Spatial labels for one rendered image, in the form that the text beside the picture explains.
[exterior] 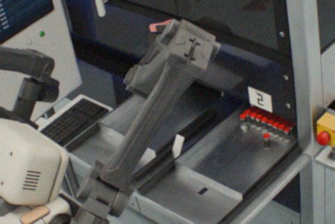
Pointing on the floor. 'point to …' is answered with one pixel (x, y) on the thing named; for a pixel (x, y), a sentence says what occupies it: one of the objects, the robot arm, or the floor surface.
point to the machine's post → (308, 104)
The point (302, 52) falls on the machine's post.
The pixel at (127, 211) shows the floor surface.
